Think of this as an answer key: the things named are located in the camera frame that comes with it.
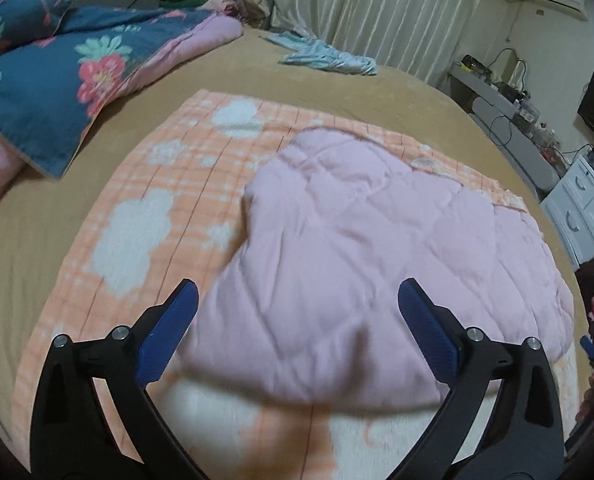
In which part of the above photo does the pink quilted jacket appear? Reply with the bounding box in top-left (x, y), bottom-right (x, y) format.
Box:
top-left (179, 129), bottom-right (574, 411)

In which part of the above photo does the white drawer cabinet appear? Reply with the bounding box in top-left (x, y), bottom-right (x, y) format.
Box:
top-left (541, 156), bottom-right (594, 270)

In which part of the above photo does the tan bed cover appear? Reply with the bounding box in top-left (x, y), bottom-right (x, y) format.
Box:
top-left (0, 29), bottom-right (578, 458)

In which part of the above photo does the grey vanity desk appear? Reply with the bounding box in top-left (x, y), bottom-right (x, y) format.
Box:
top-left (445, 61), bottom-right (559, 202)

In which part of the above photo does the orange plaid fleece blanket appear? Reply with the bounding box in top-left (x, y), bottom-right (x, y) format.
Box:
top-left (11, 87), bottom-right (512, 479)

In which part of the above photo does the blue floral quilt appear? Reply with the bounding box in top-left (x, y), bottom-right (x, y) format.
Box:
top-left (0, 6), bottom-right (243, 197)

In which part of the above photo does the striped beige curtain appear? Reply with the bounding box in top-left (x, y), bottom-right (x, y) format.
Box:
top-left (272, 0), bottom-right (480, 87)

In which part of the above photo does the light blue garment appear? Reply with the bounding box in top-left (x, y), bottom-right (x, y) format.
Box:
top-left (267, 32), bottom-right (378, 76)

